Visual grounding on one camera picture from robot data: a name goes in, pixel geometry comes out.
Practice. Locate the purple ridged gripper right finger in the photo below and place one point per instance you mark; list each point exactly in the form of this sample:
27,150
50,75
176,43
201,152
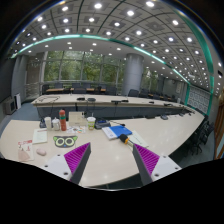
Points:
151,166

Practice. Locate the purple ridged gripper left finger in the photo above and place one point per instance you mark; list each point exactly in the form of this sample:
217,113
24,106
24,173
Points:
71,165

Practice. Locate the pink computer mouse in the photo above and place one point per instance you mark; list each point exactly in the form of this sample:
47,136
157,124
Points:
41,152

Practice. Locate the white paper sheets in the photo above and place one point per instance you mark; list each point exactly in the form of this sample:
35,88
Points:
137,139

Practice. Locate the red orange bottle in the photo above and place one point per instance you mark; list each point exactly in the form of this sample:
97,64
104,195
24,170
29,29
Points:
62,118

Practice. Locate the clear glass jar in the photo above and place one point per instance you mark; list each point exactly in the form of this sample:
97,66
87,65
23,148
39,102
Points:
56,124

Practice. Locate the beige cardboard box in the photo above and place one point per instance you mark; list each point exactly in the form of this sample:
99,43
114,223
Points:
77,119

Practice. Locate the green white paper cup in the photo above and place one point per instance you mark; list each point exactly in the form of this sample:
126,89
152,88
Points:
91,122

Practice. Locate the white paper notebook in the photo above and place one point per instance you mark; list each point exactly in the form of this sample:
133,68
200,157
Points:
40,136

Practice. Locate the blue folder book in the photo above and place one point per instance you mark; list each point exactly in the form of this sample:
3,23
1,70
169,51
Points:
114,132

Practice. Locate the long rear conference desk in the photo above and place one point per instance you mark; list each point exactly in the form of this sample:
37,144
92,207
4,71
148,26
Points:
106,106

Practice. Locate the grey round pillar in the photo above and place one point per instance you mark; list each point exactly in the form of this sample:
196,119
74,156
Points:
132,73

